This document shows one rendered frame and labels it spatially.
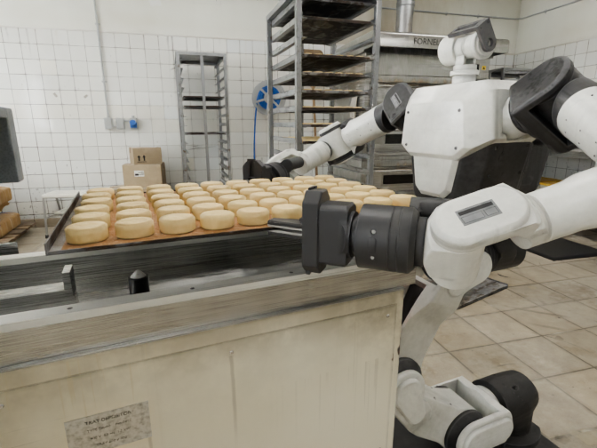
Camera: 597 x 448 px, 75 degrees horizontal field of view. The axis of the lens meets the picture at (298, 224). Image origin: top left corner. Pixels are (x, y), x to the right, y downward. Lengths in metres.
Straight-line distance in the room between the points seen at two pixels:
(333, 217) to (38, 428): 0.49
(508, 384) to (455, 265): 0.99
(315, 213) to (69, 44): 4.71
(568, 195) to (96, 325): 0.63
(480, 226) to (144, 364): 0.49
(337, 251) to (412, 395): 0.59
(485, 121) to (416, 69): 3.71
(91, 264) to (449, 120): 0.81
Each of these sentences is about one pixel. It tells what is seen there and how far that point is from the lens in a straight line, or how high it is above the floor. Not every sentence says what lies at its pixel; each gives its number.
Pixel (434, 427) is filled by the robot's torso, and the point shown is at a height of 0.34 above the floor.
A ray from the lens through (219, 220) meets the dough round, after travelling 0.56.
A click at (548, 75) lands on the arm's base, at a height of 1.23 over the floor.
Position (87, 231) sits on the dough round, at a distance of 0.55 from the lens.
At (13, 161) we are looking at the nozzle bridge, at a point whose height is 1.07.
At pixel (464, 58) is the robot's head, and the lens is 1.02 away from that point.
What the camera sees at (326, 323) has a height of 0.80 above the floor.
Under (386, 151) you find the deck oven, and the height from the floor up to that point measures 0.85.
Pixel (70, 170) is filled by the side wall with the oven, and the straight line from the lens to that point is 5.11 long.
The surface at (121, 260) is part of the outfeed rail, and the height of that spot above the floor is 0.87.
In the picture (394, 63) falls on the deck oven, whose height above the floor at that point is 1.75.
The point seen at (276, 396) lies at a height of 0.68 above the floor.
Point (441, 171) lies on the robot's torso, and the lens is 0.95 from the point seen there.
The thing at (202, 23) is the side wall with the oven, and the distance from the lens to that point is 5.03.
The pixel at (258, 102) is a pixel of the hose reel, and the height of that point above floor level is 1.40.
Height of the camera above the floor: 1.15
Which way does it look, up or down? 15 degrees down
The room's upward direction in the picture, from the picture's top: straight up
